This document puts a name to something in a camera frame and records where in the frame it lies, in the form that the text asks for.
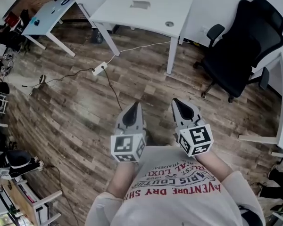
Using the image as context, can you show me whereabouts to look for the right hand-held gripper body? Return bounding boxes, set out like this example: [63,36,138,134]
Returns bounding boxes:
[176,117,214,157]

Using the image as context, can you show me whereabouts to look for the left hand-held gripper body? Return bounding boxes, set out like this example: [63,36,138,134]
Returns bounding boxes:
[110,123,148,164]

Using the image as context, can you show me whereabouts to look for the person's right forearm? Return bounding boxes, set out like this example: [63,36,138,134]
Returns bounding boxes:
[194,151,234,186]

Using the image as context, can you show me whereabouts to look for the person's left forearm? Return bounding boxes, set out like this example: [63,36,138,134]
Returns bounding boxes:
[107,160,135,199]

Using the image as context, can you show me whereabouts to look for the white power strip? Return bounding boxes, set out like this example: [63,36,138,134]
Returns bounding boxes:
[92,62,108,76]

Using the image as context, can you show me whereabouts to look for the black office chair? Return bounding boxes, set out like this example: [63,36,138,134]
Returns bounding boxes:
[193,0,283,103]

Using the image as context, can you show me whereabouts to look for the person's white printed shirt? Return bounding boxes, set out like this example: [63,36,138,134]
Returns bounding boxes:
[84,145,266,226]

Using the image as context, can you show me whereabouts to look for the black round object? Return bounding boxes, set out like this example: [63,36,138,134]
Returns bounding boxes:
[92,28,104,44]

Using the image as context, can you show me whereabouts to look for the white chair black seat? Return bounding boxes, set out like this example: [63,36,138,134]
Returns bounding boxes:
[0,149,44,178]

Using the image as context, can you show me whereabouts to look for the light blue desk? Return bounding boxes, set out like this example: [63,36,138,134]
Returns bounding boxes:
[21,0,76,57]

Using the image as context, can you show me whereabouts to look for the red box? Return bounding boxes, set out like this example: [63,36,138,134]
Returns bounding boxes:
[4,11,21,29]

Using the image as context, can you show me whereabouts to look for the black cable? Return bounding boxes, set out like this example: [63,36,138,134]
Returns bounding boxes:
[39,165,79,223]
[103,68,123,111]
[22,67,95,88]

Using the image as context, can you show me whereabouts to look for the white cable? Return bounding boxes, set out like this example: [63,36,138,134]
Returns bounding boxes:
[107,40,172,65]

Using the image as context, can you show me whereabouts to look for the wooden table white frame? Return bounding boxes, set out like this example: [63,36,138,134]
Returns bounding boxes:
[0,178,63,226]

